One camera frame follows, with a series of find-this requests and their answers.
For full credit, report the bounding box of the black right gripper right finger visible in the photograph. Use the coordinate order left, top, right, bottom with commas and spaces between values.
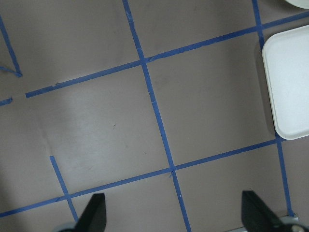
241, 190, 298, 232

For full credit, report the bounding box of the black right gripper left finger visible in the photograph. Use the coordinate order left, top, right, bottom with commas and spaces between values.
74, 193, 107, 232

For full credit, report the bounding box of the cream round plate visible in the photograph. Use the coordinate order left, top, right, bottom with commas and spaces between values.
286, 0, 309, 10

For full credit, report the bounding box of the white rectangular tray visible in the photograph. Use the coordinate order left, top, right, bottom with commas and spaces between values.
262, 26, 309, 140

